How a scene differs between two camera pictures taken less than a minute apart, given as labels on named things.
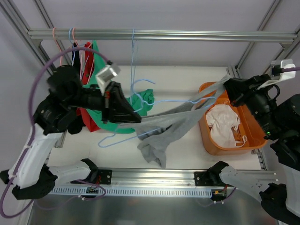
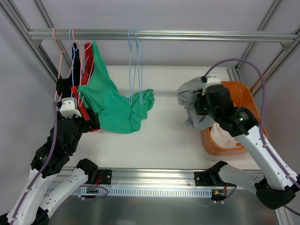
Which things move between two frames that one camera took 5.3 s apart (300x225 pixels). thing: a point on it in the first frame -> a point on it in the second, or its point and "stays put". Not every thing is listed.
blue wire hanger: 143,101 -> 131,95
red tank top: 88,63 stays put
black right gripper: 245,90 -> 205,103
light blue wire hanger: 133,91 -> 141,98
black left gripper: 107,103 -> 91,120
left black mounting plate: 106,175 stays put
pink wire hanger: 81,60 -> 80,96
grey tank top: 155,128 -> 186,94
